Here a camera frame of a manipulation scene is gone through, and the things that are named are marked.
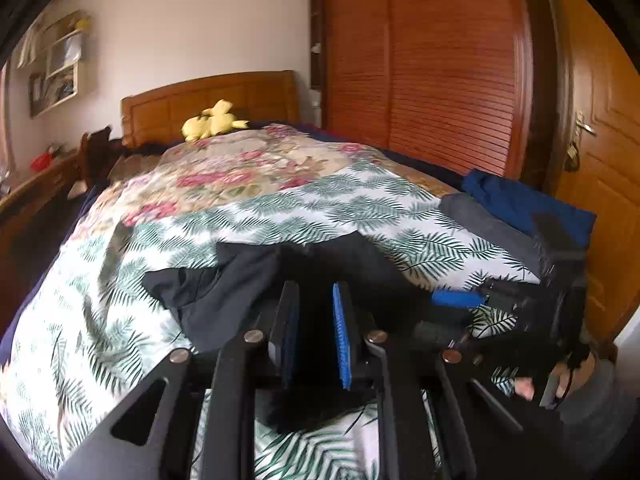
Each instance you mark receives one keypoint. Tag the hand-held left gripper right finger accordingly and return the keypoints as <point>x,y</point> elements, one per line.
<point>342,355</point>

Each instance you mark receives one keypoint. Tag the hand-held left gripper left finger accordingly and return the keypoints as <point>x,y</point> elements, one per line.
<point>288,355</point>

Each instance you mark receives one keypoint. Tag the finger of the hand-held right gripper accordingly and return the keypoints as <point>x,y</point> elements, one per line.
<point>435,334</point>
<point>455,299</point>

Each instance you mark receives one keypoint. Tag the dark navy coat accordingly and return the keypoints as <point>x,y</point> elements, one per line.
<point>240,280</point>

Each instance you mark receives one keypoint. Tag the person's right hand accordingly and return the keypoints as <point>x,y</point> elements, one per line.
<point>525,389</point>

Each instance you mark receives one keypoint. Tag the folded grey cloth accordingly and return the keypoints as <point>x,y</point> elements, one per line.
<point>490,225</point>

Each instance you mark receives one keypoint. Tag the folded blue cloth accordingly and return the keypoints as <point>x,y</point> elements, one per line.
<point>530,205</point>

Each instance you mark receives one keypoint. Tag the wooden room door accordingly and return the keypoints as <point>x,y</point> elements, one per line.
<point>610,170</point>

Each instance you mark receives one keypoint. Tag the floral palm-leaf bedspread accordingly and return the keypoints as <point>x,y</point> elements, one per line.
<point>150,240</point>

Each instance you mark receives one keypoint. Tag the wooden louvered wardrobe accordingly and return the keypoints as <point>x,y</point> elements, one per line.
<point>425,60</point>

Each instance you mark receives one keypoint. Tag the yellow plush toy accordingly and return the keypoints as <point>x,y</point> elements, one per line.
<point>212,122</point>

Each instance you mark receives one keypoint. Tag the wooden bed headboard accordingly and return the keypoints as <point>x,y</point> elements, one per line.
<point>210,95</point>

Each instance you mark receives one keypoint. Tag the dark wooden chair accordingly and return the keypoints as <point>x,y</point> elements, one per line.
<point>100,155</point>

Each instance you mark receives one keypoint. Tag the long wooden desk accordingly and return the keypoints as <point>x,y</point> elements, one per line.
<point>35,195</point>

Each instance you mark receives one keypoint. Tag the small red item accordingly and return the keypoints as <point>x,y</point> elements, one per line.
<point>41,162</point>

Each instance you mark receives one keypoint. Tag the dark picture frame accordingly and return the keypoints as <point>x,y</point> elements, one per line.
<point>36,95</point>

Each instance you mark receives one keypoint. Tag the white wall shelf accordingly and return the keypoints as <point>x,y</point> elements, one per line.
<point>62,65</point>

